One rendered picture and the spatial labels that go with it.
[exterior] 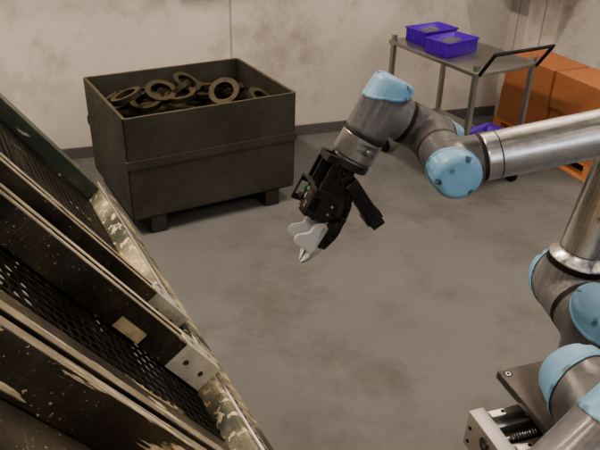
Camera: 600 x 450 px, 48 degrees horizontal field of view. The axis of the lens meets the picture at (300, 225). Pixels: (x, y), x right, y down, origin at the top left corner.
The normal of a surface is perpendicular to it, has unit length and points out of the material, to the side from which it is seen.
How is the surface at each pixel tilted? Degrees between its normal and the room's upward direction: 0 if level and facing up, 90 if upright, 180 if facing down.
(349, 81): 90
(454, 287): 0
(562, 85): 90
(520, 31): 90
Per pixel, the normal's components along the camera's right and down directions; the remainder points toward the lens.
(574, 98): -0.93, 0.16
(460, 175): 0.09, 0.50
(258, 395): 0.03, -0.87
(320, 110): 0.32, 0.48
